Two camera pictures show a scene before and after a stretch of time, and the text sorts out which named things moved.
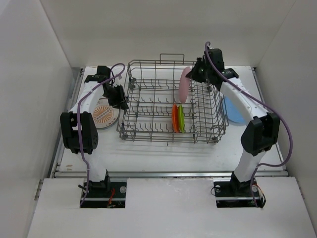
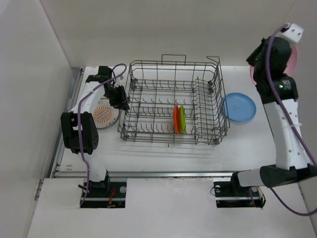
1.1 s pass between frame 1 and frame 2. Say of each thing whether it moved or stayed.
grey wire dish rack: stayed
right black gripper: moved
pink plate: moved
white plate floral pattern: stayed
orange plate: stayed
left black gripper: stayed
